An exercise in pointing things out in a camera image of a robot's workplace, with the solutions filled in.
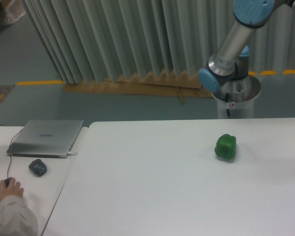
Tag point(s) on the black earbuds case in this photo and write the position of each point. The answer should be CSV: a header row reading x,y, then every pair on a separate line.
x,y
38,167

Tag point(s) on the black computer mouse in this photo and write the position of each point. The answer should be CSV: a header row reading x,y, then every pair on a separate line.
x,y
6,183

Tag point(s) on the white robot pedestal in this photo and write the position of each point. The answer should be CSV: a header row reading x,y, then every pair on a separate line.
x,y
235,99

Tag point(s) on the person's right hand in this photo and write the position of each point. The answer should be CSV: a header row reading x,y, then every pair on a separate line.
x,y
13,189

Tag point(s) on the brown cardboard sheet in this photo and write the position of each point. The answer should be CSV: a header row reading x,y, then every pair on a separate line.
x,y
180,86

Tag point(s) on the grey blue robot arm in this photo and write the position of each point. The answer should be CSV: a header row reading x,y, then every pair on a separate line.
x,y
231,60

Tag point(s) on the silver closed laptop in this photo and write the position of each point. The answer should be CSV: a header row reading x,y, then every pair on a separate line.
x,y
46,138

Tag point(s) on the white usb plug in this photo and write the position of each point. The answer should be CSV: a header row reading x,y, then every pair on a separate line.
x,y
72,153

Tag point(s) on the green bell pepper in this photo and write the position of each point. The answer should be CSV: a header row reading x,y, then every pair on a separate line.
x,y
225,147

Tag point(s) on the pale green pleated curtain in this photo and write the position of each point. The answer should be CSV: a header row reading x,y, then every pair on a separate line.
x,y
107,39

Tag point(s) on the clear plastic bag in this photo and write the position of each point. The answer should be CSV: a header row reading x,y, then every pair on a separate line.
x,y
10,11

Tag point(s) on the grey sleeved forearm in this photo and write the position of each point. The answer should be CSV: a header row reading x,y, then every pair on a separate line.
x,y
16,218

